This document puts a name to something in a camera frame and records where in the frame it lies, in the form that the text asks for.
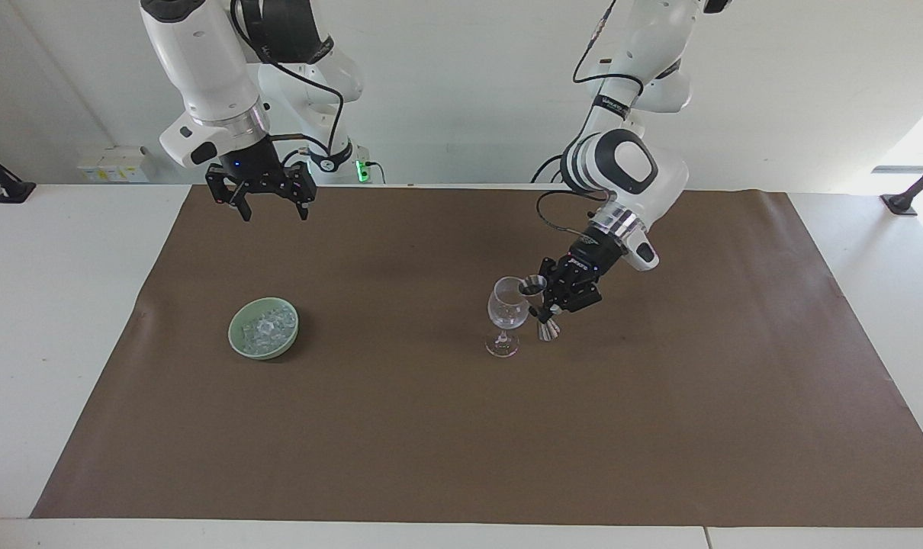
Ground white socket box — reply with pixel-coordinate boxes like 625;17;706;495
77;146;153;185

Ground clear wine glass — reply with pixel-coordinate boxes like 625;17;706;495
484;276;532;358

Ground black stand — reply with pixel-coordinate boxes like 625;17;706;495
0;141;37;205
879;152;923;217

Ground pale green bowl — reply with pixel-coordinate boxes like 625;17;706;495
227;297;301;361

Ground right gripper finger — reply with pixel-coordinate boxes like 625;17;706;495
205;163;252;223
277;162;317;223

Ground clear ice cubes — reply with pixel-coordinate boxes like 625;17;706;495
242;309;295;347

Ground silver metal jigger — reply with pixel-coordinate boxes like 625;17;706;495
516;274;562;342

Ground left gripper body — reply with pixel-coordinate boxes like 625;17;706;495
559;228;624;297

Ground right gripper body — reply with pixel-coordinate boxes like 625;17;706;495
220;135;296;193

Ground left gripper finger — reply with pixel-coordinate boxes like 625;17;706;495
535;257;577;306
528;285;605;322

